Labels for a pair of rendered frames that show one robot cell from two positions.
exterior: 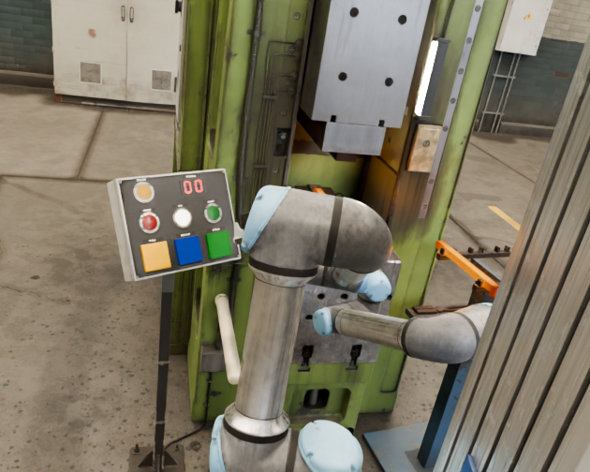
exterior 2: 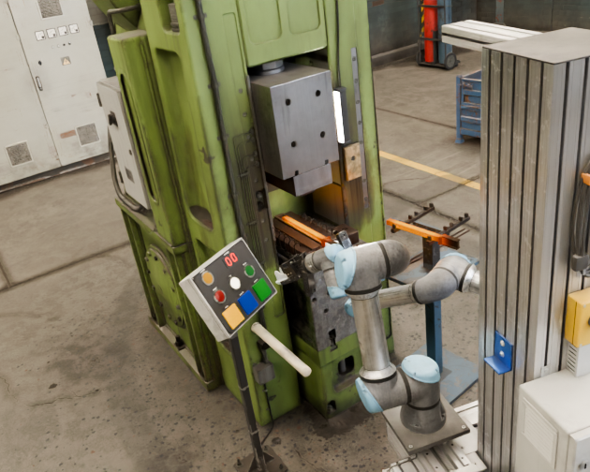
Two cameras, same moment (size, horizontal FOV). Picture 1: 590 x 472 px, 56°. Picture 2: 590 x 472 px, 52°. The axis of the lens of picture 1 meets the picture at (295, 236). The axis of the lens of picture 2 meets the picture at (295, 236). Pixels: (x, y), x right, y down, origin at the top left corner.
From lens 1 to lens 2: 106 cm
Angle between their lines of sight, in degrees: 12
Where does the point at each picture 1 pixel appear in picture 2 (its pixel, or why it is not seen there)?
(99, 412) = (191, 454)
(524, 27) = not seen: outside the picture
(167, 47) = (11, 120)
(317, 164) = (273, 198)
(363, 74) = (305, 137)
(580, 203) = (503, 224)
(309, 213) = (372, 258)
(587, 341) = (524, 271)
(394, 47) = (318, 111)
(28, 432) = not seen: outside the picture
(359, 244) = (400, 261)
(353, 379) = not seen: hidden behind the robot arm
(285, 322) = (377, 315)
